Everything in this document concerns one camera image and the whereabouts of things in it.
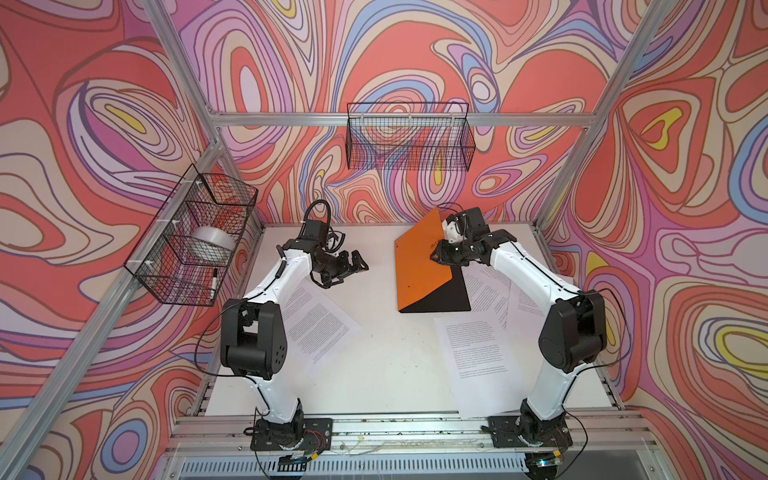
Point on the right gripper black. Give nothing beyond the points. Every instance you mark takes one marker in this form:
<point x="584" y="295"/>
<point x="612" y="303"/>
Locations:
<point x="441" y="254"/>

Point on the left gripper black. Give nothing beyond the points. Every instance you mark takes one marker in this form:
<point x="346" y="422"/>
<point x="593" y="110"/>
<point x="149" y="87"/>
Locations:
<point x="344" y="268"/>

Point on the orange black folder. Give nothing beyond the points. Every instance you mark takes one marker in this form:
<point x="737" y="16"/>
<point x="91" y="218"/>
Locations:
<point x="422" y="285"/>

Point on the printed paper sheet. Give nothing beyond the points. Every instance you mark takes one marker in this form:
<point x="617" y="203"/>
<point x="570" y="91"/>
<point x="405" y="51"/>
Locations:
<point x="317" y="329"/>
<point x="488" y="291"/>
<point x="523" y="313"/>
<point x="484" y="377"/>

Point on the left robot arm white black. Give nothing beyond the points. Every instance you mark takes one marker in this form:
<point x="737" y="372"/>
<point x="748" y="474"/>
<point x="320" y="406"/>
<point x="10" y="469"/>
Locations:
<point x="254" y="342"/>

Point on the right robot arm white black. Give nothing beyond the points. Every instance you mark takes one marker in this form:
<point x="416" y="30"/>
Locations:
<point x="574" y="331"/>

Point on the marker pen in basket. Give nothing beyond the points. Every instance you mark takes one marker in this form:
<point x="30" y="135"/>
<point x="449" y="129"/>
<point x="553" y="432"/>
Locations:
<point x="214" y="283"/>

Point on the white tape roll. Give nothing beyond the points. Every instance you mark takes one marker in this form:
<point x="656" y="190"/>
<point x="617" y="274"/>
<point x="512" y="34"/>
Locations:
<point x="211" y="245"/>

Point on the white vented panel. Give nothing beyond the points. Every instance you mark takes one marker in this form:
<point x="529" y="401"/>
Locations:
<point x="252" y="467"/>

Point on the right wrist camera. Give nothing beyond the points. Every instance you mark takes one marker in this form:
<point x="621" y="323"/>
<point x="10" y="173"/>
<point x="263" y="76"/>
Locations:
<point x="449" y="230"/>

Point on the black wire basket back wall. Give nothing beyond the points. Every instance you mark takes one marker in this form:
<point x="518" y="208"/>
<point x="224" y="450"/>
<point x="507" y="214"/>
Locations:
<point x="437" y="144"/>

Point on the black wire basket wall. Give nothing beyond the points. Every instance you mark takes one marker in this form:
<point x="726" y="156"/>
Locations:
<point x="184" y="257"/>
<point x="437" y="144"/>

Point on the black wire basket left wall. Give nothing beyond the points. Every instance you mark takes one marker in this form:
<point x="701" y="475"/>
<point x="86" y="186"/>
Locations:
<point x="184" y="257"/>

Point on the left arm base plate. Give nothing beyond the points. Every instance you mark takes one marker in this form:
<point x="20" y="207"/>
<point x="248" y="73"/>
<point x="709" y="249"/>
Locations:
<point x="309" y="435"/>

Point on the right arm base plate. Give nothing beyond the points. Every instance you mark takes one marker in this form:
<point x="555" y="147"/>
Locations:
<point x="528" y="432"/>

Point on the aluminium frame back bar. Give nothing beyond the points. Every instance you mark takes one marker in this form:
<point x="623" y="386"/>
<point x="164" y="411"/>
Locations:
<point x="340" y="119"/>

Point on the aluminium front rail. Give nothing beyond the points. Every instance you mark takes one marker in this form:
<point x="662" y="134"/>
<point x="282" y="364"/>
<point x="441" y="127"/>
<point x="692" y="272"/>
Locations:
<point x="441" y="432"/>

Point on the aluminium frame left post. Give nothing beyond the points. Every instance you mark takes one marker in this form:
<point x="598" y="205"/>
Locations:
<point x="217" y="154"/>

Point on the aluminium frame post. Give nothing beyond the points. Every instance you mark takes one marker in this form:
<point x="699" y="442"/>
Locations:
<point x="637" y="47"/>
<point x="217" y="154"/>

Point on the aluminium frame right post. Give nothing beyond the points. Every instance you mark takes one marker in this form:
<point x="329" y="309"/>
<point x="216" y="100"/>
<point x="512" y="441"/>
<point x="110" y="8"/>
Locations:
<point x="637" y="47"/>

